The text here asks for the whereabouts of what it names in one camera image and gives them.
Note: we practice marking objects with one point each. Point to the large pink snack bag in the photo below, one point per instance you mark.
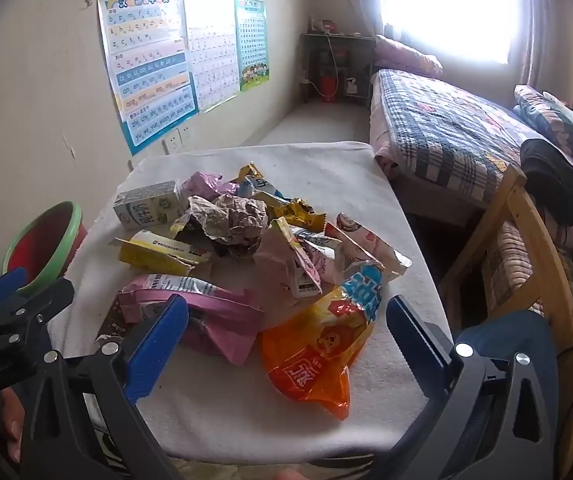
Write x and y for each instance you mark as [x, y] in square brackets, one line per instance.
[216, 315]

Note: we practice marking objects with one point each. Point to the green white milk carton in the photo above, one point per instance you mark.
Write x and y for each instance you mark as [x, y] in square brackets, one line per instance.
[149, 205]

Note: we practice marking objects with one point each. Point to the dark brown wrapper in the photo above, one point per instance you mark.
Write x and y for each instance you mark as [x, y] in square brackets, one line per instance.
[114, 325]

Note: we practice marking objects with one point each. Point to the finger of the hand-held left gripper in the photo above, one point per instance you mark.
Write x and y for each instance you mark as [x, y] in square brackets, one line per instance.
[41, 295]
[6, 282]

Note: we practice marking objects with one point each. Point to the white printed wrapper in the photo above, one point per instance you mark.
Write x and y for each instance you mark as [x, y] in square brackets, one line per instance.
[314, 241]

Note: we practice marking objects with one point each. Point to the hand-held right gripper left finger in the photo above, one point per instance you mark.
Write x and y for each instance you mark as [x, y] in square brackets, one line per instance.
[159, 347]

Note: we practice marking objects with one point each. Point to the floral pillow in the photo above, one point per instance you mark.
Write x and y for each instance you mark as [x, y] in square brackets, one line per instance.
[551, 115]

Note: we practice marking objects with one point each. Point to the yellow brown candy wrapper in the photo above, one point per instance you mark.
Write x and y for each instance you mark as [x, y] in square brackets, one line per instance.
[296, 212]

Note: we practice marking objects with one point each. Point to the person's leg in jeans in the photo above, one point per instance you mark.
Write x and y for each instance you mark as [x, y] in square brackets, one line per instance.
[511, 330]

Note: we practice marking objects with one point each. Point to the orange snack bag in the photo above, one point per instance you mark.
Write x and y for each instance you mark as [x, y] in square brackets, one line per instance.
[316, 355]

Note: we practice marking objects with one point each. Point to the pink pillow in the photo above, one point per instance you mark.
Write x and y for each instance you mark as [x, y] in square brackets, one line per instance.
[406, 55]

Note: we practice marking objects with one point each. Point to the red bin green rim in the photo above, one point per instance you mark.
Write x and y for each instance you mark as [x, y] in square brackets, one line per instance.
[41, 247]

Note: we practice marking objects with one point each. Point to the yellow foil wrapper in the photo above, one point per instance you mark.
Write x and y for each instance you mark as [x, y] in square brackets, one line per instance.
[251, 172]

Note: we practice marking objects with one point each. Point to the flattened yellow white box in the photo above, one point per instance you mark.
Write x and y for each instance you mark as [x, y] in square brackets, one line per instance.
[156, 255]

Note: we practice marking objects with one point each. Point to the blue letter wall poster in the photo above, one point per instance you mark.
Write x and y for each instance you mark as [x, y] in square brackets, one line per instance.
[149, 65]

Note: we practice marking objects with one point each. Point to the crumpled brown paper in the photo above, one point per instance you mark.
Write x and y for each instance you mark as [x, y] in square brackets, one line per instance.
[234, 222]

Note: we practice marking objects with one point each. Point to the small crumpled pink wrapper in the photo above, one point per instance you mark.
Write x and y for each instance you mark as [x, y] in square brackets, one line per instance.
[206, 185]

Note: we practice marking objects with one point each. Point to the wooden chair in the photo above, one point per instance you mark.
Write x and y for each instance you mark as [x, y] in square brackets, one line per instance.
[536, 240]

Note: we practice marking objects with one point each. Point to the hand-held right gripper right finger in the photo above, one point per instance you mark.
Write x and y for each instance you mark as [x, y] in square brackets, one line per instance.
[414, 337]

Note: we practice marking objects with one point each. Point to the white table cloth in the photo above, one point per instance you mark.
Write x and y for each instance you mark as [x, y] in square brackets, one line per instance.
[226, 410]

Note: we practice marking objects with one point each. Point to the white chart wall poster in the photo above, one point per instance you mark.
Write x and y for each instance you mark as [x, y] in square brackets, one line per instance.
[211, 50]

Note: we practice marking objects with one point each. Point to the bed with plaid blanket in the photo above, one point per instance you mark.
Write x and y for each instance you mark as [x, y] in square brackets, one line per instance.
[446, 125]

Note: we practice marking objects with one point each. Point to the pink curtain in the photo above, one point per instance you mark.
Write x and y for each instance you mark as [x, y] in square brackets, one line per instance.
[536, 35]

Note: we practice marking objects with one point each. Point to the black garment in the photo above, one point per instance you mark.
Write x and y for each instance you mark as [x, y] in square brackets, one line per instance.
[551, 180]

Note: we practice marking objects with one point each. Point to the green chart wall poster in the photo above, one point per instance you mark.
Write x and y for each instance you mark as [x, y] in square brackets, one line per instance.
[253, 45]

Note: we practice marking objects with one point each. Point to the dark metal shelf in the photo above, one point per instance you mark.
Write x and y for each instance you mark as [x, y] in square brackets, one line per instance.
[336, 55]

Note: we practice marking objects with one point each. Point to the white wall socket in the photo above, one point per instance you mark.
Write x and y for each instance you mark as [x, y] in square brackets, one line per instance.
[171, 142]
[185, 135]

